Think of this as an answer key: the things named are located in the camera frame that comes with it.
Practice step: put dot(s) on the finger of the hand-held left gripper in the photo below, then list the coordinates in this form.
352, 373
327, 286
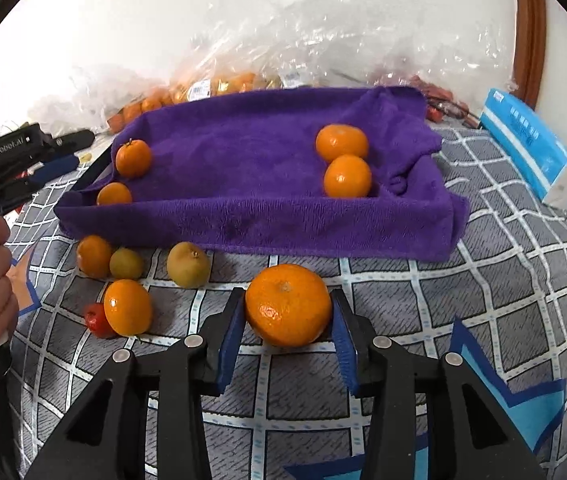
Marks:
55, 169
70, 140

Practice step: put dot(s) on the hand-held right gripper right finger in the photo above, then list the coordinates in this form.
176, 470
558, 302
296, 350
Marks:
346, 355

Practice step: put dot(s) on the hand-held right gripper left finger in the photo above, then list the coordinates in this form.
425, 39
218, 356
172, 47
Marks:
231, 345

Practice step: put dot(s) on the large orange mandarin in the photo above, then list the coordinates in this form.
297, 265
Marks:
288, 305

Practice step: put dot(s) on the green yellow plum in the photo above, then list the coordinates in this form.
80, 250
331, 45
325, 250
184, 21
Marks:
188, 265

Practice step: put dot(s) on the small green plum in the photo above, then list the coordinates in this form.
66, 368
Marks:
126, 263

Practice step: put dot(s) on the small red tomato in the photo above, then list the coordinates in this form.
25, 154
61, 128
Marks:
94, 321

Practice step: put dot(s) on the purple towel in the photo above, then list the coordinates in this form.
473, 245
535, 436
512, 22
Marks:
243, 185

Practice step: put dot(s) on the pile of small red fruits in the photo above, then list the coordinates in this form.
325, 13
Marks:
433, 91

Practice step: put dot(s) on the grey checked blanket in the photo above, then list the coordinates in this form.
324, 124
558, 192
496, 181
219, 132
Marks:
413, 310

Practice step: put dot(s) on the pile of small tangerines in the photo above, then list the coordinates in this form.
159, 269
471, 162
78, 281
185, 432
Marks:
148, 105

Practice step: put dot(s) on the pile of bagged oranges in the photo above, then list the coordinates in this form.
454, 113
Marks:
233, 84

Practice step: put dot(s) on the clear plastic bags of oranges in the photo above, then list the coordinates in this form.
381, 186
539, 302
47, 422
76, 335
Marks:
253, 35

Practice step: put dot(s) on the blue tissue pack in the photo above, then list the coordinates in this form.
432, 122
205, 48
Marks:
528, 140

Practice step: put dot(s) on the crumpled clear plastic bag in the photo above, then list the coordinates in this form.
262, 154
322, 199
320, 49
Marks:
438, 35

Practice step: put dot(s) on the brown wooden door frame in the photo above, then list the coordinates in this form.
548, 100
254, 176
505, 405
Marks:
531, 35

